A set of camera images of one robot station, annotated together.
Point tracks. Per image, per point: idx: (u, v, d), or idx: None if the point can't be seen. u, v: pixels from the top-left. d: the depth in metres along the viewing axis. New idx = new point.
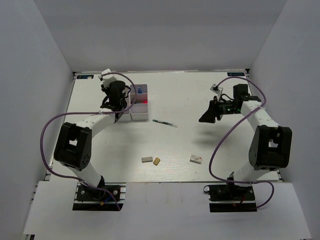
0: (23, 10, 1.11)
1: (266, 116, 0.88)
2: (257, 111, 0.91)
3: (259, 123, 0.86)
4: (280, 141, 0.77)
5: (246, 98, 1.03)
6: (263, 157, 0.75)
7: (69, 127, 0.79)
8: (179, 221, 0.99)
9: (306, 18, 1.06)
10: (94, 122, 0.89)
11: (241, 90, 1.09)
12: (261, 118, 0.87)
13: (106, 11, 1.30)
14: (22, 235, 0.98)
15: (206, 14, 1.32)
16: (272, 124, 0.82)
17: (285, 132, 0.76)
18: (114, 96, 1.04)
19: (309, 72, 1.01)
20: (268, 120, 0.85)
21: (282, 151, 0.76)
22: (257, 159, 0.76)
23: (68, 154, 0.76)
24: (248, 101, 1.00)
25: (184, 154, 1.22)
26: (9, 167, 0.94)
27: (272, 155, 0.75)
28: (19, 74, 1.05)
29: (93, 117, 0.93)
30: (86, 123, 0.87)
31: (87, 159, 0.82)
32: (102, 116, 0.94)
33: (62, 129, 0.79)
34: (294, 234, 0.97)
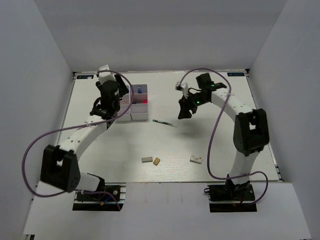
0: (22, 10, 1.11)
1: (239, 102, 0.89)
2: (228, 100, 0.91)
3: (235, 111, 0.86)
4: (258, 122, 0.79)
5: (214, 87, 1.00)
6: (249, 141, 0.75)
7: (51, 151, 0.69)
8: (179, 221, 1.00)
9: (307, 17, 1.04)
10: (80, 140, 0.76)
11: (206, 79, 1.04)
12: (235, 105, 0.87)
13: (105, 10, 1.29)
14: (22, 235, 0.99)
15: (207, 13, 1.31)
16: (247, 109, 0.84)
17: (259, 112, 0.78)
18: (105, 96, 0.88)
19: (309, 72, 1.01)
20: (242, 106, 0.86)
21: (262, 131, 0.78)
22: (244, 145, 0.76)
23: (55, 180, 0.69)
24: (217, 90, 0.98)
25: (184, 154, 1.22)
26: (9, 168, 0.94)
27: (255, 138, 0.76)
28: (18, 75, 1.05)
29: (78, 132, 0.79)
30: (70, 143, 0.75)
31: (77, 179, 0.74)
32: (91, 129, 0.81)
33: (44, 152, 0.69)
34: (294, 234, 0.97)
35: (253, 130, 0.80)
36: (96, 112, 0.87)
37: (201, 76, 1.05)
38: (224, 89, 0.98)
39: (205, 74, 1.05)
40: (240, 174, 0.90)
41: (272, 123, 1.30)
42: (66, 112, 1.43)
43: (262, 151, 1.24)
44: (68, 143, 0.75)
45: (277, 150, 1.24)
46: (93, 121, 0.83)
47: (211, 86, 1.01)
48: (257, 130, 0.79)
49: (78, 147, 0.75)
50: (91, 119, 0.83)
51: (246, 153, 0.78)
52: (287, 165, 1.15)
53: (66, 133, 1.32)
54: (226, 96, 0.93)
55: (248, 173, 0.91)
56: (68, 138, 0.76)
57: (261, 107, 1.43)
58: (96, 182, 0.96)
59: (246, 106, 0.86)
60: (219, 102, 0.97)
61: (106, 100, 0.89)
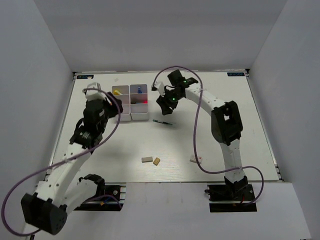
0: (23, 10, 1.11)
1: (212, 97, 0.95)
2: (202, 96, 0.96)
3: (210, 106, 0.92)
4: (232, 113, 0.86)
5: (185, 83, 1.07)
6: (226, 133, 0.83)
7: (28, 202, 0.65)
8: (179, 221, 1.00)
9: (307, 17, 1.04)
10: (59, 183, 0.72)
11: (177, 76, 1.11)
12: (209, 100, 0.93)
13: (105, 10, 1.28)
14: (22, 235, 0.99)
15: (207, 13, 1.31)
16: (220, 102, 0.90)
17: (231, 105, 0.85)
18: (89, 119, 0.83)
19: (309, 72, 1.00)
20: (215, 100, 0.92)
21: (236, 121, 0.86)
22: (222, 137, 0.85)
23: (40, 227, 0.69)
24: (190, 86, 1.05)
25: (184, 154, 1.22)
26: (9, 168, 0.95)
27: (231, 128, 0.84)
28: (18, 76, 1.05)
29: (57, 172, 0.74)
30: (49, 189, 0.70)
31: (64, 217, 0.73)
32: (70, 166, 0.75)
33: (22, 202, 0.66)
34: (295, 234, 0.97)
35: (227, 120, 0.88)
36: (78, 138, 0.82)
37: (172, 73, 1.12)
38: (197, 84, 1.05)
39: (176, 72, 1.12)
40: (232, 168, 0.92)
41: (273, 123, 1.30)
42: (66, 112, 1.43)
43: (262, 152, 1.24)
44: (46, 188, 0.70)
45: (277, 150, 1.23)
46: (73, 153, 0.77)
47: (183, 83, 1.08)
48: (232, 120, 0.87)
49: (57, 192, 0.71)
50: (71, 149, 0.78)
51: (227, 142, 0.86)
52: (287, 165, 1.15)
53: (66, 133, 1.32)
54: (200, 91, 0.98)
55: (241, 168, 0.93)
56: (46, 182, 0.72)
57: (261, 107, 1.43)
58: (93, 185, 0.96)
59: (219, 100, 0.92)
60: (194, 98, 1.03)
61: (89, 123, 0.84)
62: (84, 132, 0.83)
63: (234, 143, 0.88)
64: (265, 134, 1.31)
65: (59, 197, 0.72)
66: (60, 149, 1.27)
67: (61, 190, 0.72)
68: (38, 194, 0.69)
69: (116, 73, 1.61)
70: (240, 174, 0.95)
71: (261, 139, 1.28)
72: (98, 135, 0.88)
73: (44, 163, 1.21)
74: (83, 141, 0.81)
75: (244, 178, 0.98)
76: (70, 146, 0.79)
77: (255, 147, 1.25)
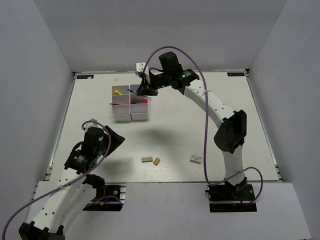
0: (23, 10, 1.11)
1: (219, 103, 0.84)
2: (208, 101, 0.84)
3: (217, 113, 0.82)
4: (239, 124, 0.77)
5: (185, 79, 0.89)
6: (231, 142, 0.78)
7: (26, 231, 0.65)
8: (179, 221, 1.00)
9: (306, 18, 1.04)
10: (55, 211, 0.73)
11: (173, 63, 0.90)
12: (217, 108, 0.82)
13: (105, 9, 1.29)
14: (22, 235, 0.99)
15: (207, 13, 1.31)
16: (227, 111, 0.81)
17: (241, 114, 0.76)
18: (87, 142, 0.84)
19: (309, 72, 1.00)
20: (223, 107, 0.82)
21: (243, 130, 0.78)
22: (227, 146, 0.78)
23: None
24: (190, 85, 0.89)
25: (184, 154, 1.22)
26: (9, 168, 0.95)
27: (235, 137, 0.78)
28: (19, 76, 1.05)
29: (52, 199, 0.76)
30: (45, 217, 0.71)
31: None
32: (65, 192, 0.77)
33: (20, 232, 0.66)
34: (295, 234, 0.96)
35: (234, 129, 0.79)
36: (72, 162, 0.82)
37: (167, 57, 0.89)
38: (198, 81, 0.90)
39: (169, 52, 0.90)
40: (235, 173, 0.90)
41: (273, 123, 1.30)
42: (66, 112, 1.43)
43: (262, 151, 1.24)
44: (42, 217, 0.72)
45: (277, 150, 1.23)
46: (68, 179, 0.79)
47: (179, 77, 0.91)
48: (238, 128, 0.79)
49: (54, 220, 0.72)
50: (66, 176, 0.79)
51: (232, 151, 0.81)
52: (286, 165, 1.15)
53: (65, 133, 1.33)
54: (204, 93, 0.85)
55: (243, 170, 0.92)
56: (42, 212, 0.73)
57: (261, 107, 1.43)
58: (91, 188, 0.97)
59: (226, 108, 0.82)
60: (195, 99, 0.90)
61: (86, 149, 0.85)
62: (79, 156, 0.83)
63: (236, 151, 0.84)
64: (265, 134, 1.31)
65: (56, 224, 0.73)
66: (60, 149, 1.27)
67: (57, 218, 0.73)
68: (35, 223, 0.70)
69: (116, 73, 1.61)
70: (240, 176, 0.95)
71: (261, 139, 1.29)
72: (93, 161, 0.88)
73: (44, 163, 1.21)
74: (78, 165, 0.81)
75: (244, 179, 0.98)
76: (65, 171, 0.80)
77: (255, 147, 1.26)
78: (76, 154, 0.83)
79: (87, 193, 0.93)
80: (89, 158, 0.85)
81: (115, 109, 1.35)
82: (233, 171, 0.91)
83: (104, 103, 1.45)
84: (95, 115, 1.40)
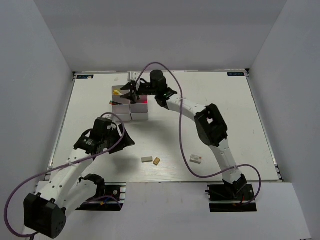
0: (24, 10, 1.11)
1: (192, 103, 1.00)
2: (183, 104, 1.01)
3: (192, 112, 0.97)
4: (213, 116, 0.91)
5: (167, 96, 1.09)
6: (213, 135, 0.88)
7: (31, 201, 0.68)
8: (179, 221, 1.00)
9: (306, 18, 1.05)
10: (62, 185, 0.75)
11: (161, 83, 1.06)
12: (190, 107, 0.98)
13: (105, 10, 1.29)
14: (22, 235, 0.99)
15: (207, 13, 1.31)
16: (200, 107, 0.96)
17: (211, 107, 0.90)
18: (97, 128, 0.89)
19: (309, 72, 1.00)
20: (196, 106, 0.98)
21: (220, 122, 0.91)
22: (210, 139, 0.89)
23: (40, 228, 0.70)
24: (170, 98, 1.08)
25: (184, 154, 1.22)
26: (10, 168, 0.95)
27: (216, 129, 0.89)
28: (19, 75, 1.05)
29: (61, 173, 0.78)
30: (52, 189, 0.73)
31: (63, 220, 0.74)
32: (74, 169, 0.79)
33: (25, 203, 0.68)
34: (295, 235, 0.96)
35: (212, 123, 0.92)
36: (81, 144, 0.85)
37: (158, 79, 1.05)
38: (176, 95, 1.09)
39: (159, 73, 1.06)
40: (226, 168, 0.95)
41: (273, 123, 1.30)
42: (65, 112, 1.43)
43: (262, 151, 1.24)
44: (50, 189, 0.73)
45: (277, 150, 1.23)
46: (77, 157, 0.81)
47: (163, 95, 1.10)
48: (215, 121, 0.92)
49: (60, 193, 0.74)
50: (75, 155, 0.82)
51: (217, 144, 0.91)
52: (286, 165, 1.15)
53: (65, 133, 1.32)
54: (180, 101, 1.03)
55: (236, 166, 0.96)
56: (50, 184, 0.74)
57: (261, 108, 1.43)
58: (93, 184, 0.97)
59: (199, 106, 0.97)
60: (176, 108, 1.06)
61: (96, 134, 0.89)
62: (88, 139, 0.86)
63: (223, 144, 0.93)
64: (265, 134, 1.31)
65: (61, 199, 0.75)
66: (60, 150, 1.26)
67: (64, 192, 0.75)
68: (42, 194, 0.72)
69: (116, 73, 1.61)
70: (236, 173, 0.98)
71: (261, 139, 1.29)
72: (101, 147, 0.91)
73: (44, 163, 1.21)
74: (87, 147, 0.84)
75: (241, 177, 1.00)
76: (73, 151, 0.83)
77: (255, 147, 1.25)
78: (85, 138, 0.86)
79: (88, 186, 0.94)
80: (97, 143, 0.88)
81: (115, 109, 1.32)
82: (226, 166, 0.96)
83: (104, 103, 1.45)
84: (94, 115, 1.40)
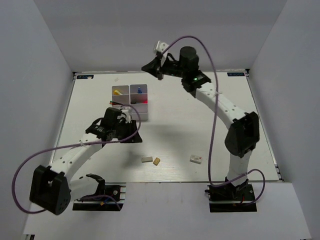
0: (24, 11, 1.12)
1: (230, 105, 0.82)
2: (219, 103, 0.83)
3: (228, 115, 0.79)
4: (251, 126, 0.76)
5: (197, 82, 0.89)
6: (244, 146, 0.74)
7: (41, 173, 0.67)
8: (179, 221, 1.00)
9: (306, 18, 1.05)
10: (72, 162, 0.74)
11: (192, 61, 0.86)
12: (227, 109, 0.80)
13: (106, 10, 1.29)
14: (22, 235, 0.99)
15: (207, 14, 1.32)
16: (239, 113, 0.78)
17: (252, 115, 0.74)
18: (108, 117, 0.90)
19: (309, 72, 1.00)
20: (233, 109, 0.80)
21: (255, 135, 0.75)
22: (238, 149, 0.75)
23: (44, 202, 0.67)
24: (202, 87, 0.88)
25: (184, 154, 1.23)
26: (10, 168, 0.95)
27: (249, 141, 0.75)
28: (19, 75, 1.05)
29: (72, 152, 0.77)
30: (62, 164, 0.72)
31: (66, 200, 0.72)
32: (84, 149, 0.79)
33: (35, 174, 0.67)
34: (295, 235, 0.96)
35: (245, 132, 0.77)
36: (93, 130, 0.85)
37: (189, 57, 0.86)
38: (209, 84, 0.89)
39: (192, 51, 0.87)
40: (238, 175, 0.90)
41: (273, 123, 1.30)
42: (65, 112, 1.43)
43: (262, 151, 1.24)
44: (60, 164, 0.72)
45: (277, 150, 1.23)
46: (88, 140, 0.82)
47: (193, 79, 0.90)
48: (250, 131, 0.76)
49: (70, 169, 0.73)
50: (86, 137, 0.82)
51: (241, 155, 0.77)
52: (286, 165, 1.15)
53: (65, 133, 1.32)
54: (215, 96, 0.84)
55: (247, 173, 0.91)
56: (60, 159, 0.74)
57: (261, 108, 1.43)
58: (95, 183, 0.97)
59: (238, 110, 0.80)
60: (206, 102, 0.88)
61: (106, 123, 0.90)
62: (99, 127, 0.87)
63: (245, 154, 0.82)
64: (265, 134, 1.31)
65: (69, 177, 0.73)
66: (60, 150, 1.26)
67: (73, 169, 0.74)
68: (52, 167, 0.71)
69: (117, 73, 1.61)
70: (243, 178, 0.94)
71: (261, 139, 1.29)
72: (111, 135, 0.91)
73: (44, 163, 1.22)
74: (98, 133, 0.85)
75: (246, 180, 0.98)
76: (85, 134, 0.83)
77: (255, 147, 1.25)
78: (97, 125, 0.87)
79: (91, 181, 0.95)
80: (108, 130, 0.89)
81: None
82: (238, 173, 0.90)
83: (104, 103, 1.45)
84: (95, 115, 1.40)
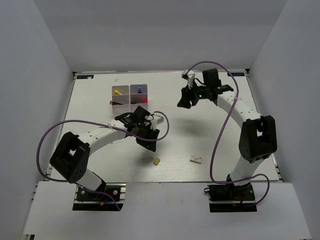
0: (23, 11, 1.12)
1: (247, 108, 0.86)
2: (235, 104, 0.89)
3: (242, 116, 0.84)
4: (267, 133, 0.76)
5: (220, 90, 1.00)
6: (256, 149, 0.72)
7: (68, 140, 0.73)
8: (179, 221, 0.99)
9: (306, 18, 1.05)
10: (97, 138, 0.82)
11: (212, 77, 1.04)
12: (242, 111, 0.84)
13: (105, 10, 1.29)
14: (22, 235, 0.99)
15: (207, 14, 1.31)
16: (254, 115, 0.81)
17: (266, 118, 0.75)
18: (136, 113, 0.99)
19: (309, 72, 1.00)
20: (249, 112, 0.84)
21: (270, 140, 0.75)
22: (251, 153, 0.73)
23: (61, 166, 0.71)
24: (223, 93, 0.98)
25: (184, 154, 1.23)
26: (10, 168, 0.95)
27: (262, 145, 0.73)
28: (19, 75, 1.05)
29: (100, 130, 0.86)
30: (89, 137, 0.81)
31: (80, 173, 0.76)
32: (110, 131, 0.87)
33: (63, 139, 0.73)
34: (296, 235, 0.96)
35: (260, 137, 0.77)
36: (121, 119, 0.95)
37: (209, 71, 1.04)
38: (231, 92, 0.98)
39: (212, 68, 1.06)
40: (242, 178, 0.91)
41: None
42: (66, 112, 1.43)
43: None
44: (87, 136, 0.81)
45: (278, 150, 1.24)
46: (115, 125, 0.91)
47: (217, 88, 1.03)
48: (265, 137, 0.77)
49: (93, 144, 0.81)
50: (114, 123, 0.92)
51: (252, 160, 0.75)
52: (287, 165, 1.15)
53: (65, 133, 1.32)
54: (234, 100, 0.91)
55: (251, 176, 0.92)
56: (88, 132, 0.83)
57: (261, 108, 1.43)
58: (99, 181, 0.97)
59: (253, 112, 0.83)
60: (227, 108, 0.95)
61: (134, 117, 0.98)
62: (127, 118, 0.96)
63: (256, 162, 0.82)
64: None
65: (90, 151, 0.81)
66: None
67: (95, 144, 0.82)
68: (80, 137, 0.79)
69: (117, 73, 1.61)
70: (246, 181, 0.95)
71: None
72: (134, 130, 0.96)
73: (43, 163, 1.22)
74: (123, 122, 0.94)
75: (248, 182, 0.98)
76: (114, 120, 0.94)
77: None
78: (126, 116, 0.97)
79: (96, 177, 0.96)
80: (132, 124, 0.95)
81: (115, 109, 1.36)
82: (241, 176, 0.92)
83: (104, 103, 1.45)
84: (95, 115, 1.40)
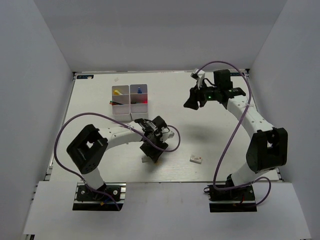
0: (23, 10, 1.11)
1: (258, 117, 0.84)
2: (247, 112, 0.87)
3: (252, 123, 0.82)
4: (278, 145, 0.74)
5: (231, 94, 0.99)
6: (263, 162, 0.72)
7: (89, 131, 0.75)
8: (179, 221, 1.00)
9: (306, 18, 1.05)
10: (115, 135, 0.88)
11: (223, 78, 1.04)
12: (254, 119, 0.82)
13: (106, 10, 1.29)
14: (22, 235, 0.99)
15: (207, 14, 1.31)
16: (266, 126, 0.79)
17: (279, 130, 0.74)
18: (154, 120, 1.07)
19: (309, 72, 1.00)
20: (261, 121, 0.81)
21: (280, 153, 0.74)
22: (257, 165, 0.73)
23: (77, 155, 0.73)
24: (234, 98, 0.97)
25: (184, 154, 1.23)
26: (10, 168, 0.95)
27: (270, 159, 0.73)
28: (19, 75, 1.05)
29: (120, 129, 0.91)
30: (108, 133, 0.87)
31: (92, 167, 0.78)
32: (128, 132, 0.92)
33: (85, 129, 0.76)
34: (295, 235, 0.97)
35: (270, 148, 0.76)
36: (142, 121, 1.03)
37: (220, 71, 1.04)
38: (243, 97, 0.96)
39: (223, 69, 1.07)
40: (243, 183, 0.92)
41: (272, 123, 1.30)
42: (65, 112, 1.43)
43: None
44: (107, 131, 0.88)
45: None
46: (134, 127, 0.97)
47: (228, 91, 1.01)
48: (274, 149, 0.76)
49: (110, 140, 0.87)
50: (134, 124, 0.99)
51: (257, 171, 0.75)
52: (286, 165, 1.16)
53: (65, 133, 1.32)
54: (246, 106, 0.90)
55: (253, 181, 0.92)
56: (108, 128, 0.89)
57: (261, 108, 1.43)
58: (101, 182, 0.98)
59: (265, 123, 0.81)
60: (237, 113, 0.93)
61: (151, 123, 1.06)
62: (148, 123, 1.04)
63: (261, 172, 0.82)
64: None
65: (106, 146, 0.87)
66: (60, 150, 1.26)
67: (112, 141, 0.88)
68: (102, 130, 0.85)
69: (117, 73, 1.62)
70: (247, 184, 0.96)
71: None
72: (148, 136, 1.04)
73: (43, 163, 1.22)
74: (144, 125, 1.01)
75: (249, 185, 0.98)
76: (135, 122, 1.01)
77: None
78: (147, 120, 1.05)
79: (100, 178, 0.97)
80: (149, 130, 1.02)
81: (115, 109, 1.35)
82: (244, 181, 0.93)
83: (104, 103, 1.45)
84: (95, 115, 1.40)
